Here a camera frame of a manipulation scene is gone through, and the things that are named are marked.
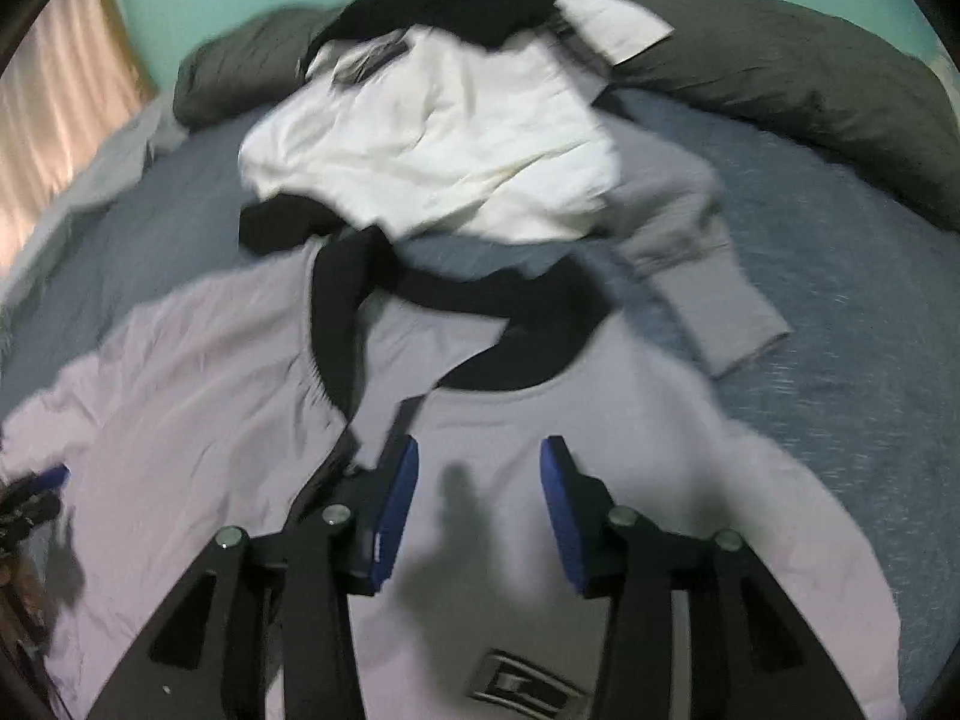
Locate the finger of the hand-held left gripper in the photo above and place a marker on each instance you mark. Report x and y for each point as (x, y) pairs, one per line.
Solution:
(49, 478)

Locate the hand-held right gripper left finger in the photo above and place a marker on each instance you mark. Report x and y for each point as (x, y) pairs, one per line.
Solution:
(397, 510)

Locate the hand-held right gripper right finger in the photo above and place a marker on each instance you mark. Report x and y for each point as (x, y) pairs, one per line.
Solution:
(562, 510)

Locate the grey jacket with black trim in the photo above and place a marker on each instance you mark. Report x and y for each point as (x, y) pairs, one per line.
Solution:
(225, 390)

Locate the light grey blanket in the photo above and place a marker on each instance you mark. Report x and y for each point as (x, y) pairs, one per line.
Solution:
(97, 180)

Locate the bed with blue cover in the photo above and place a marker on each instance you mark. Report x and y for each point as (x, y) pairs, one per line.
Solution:
(825, 352)

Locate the grey sweatshirt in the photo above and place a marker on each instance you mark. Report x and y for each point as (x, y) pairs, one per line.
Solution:
(675, 225)

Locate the white t-shirt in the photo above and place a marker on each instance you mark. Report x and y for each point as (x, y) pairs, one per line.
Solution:
(435, 135)

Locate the pink curtain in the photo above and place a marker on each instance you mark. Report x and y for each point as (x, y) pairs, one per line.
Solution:
(67, 90)

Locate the dark grey duvet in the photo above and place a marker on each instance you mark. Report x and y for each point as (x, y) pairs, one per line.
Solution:
(787, 75)

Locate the white grey garment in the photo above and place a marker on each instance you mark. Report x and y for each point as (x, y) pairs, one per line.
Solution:
(615, 22)

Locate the black striped garment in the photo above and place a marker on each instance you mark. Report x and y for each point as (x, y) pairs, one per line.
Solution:
(450, 0)

